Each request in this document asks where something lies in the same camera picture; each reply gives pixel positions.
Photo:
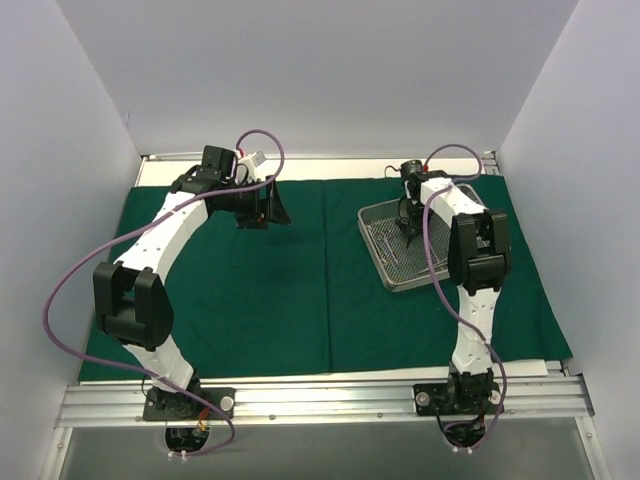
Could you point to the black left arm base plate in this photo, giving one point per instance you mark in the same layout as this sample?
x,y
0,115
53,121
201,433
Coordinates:
x,y
161,405

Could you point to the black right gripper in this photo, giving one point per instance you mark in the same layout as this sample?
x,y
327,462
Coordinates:
x,y
409,211

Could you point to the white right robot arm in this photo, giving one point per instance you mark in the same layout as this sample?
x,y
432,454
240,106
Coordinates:
x,y
478,261

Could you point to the aluminium frame rail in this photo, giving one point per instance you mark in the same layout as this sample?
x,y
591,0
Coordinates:
x,y
326,401

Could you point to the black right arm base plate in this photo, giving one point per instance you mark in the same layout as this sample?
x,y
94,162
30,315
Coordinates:
x,y
456,399

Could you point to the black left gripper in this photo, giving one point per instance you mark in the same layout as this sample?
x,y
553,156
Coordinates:
x,y
265,201

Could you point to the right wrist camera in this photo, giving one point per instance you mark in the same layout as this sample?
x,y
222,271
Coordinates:
x,y
413,168

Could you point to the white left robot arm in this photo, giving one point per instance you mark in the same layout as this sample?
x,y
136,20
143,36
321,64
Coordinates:
x,y
132,305

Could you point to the silver haemostat clamp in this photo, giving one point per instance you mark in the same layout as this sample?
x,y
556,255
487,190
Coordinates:
x,y
439,267

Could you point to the silver forceps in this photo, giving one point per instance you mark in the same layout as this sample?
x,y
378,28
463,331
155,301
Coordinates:
x,y
382,241

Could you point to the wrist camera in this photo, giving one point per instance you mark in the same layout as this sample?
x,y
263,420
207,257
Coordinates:
x,y
230,165
413,168

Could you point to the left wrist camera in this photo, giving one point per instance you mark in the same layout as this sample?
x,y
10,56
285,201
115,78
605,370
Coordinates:
x,y
230,165

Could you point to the metal mesh instrument tray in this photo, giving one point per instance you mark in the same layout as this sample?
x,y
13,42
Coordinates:
x,y
411,254

